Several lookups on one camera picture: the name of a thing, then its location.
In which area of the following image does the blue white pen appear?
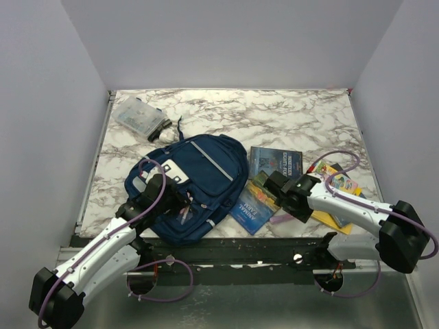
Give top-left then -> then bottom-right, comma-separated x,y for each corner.
182,191 -> 193,223

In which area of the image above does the purple highlighter marker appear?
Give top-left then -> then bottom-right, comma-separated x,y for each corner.
269,214 -> 294,224

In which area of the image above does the navy blue student backpack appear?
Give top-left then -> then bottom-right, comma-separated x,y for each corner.
123,133 -> 248,245

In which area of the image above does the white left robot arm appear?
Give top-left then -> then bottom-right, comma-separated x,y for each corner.
29,173 -> 190,328

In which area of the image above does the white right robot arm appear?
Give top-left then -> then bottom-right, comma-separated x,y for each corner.
264,171 -> 432,273

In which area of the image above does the Animal Farm book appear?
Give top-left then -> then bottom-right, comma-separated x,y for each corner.
229,171 -> 280,235

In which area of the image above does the Nineteen Eighty-Four book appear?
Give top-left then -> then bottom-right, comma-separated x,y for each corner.
249,146 -> 303,180

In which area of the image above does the yellow notebook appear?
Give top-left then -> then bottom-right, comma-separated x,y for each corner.
311,210 -> 353,235

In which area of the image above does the colourful children's book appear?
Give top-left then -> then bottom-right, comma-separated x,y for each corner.
307,160 -> 361,196

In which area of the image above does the blue picture book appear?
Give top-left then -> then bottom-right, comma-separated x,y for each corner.
333,215 -> 351,228

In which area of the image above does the white cylindrical object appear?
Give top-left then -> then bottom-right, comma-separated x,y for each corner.
159,130 -> 176,143

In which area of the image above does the clear plastic organiser box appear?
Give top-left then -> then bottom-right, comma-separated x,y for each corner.
112,97 -> 172,142

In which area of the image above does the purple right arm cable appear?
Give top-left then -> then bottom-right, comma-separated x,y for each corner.
308,150 -> 439,298

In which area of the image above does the black mounting base plate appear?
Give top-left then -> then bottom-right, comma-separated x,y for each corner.
128,233 -> 356,289

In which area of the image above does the aluminium extrusion rail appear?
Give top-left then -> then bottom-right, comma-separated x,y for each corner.
53,243 -> 418,276

